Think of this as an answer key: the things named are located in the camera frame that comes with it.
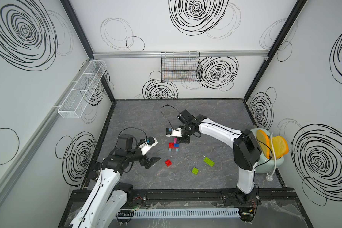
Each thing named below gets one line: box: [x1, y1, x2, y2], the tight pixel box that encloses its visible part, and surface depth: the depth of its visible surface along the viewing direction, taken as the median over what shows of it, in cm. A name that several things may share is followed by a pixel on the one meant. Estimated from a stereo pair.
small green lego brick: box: [191, 166, 200, 175], surface depth 84 cm
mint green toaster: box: [250, 127, 285, 174], surface depth 73 cm
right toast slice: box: [268, 135, 289, 159], surface depth 72 cm
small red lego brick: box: [164, 159, 173, 168], surface depth 87 cm
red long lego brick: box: [168, 142, 179, 149], surface depth 88 cm
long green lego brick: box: [203, 156, 215, 167], surface depth 88 cm
